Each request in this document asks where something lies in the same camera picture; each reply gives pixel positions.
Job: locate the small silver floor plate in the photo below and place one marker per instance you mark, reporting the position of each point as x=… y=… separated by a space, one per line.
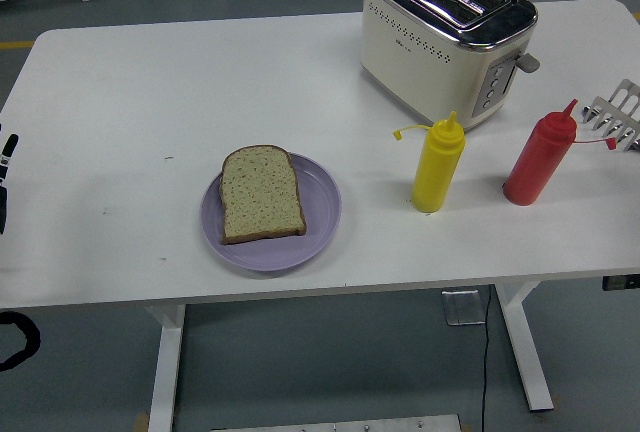
x=464 y=308

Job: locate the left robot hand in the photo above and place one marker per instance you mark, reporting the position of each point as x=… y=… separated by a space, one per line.
x=4 y=202

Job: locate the yellow squeeze bottle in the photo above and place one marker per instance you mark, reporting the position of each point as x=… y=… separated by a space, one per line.
x=435 y=172

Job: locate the cream and chrome toaster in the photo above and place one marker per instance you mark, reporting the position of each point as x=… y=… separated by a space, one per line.
x=422 y=72

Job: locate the red squeeze bottle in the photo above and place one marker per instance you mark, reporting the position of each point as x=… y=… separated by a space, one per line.
x=535 y=162

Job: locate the purple round plate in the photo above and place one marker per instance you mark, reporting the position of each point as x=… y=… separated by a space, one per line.
x=320 y=212

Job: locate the white table leg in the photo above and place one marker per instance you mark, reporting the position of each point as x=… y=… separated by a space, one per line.
x=525 y=347
x=167 y=362

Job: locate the brown crusted bread slice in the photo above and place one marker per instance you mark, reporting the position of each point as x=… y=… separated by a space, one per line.
x=262 y=197

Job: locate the black table control panel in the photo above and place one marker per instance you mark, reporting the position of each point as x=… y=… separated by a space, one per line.
x=620 y=283

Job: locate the silver metal toast rack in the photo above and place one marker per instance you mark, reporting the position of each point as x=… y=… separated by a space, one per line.
x=617 y=112

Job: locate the large silver metal plate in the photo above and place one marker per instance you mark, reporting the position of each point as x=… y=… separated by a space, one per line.
x=350 y=424

